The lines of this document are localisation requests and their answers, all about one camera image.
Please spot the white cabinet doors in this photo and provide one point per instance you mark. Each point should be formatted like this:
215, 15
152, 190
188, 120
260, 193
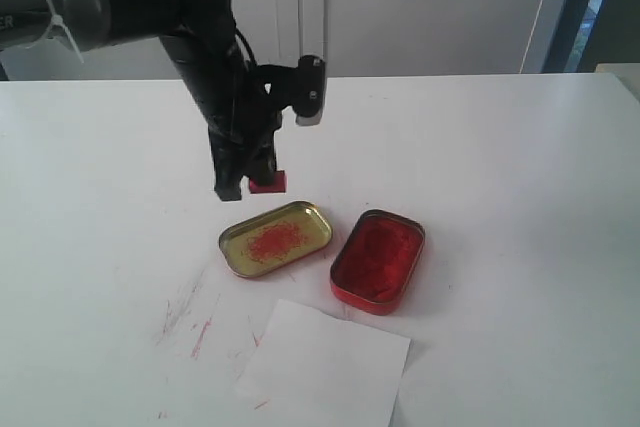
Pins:
403, 37

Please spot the white zip tie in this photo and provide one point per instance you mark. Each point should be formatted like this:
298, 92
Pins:
56, 21

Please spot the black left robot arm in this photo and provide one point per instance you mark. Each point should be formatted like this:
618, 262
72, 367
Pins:
97, 24

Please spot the white paper sheet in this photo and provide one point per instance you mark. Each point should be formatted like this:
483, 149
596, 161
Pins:
312, 369

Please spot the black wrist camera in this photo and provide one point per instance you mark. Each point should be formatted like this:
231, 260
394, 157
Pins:
302, 88

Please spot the gold tin lid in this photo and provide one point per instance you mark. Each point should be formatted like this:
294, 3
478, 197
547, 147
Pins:
274, 239

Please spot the beige side table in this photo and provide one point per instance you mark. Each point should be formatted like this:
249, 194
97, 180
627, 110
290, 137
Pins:
627, 73

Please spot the red ink pad tin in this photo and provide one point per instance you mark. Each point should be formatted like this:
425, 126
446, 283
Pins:
374, 267

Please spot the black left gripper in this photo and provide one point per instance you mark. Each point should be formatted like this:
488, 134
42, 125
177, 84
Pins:
234, 106

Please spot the red stamp block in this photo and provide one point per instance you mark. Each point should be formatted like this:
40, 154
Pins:
277, 184

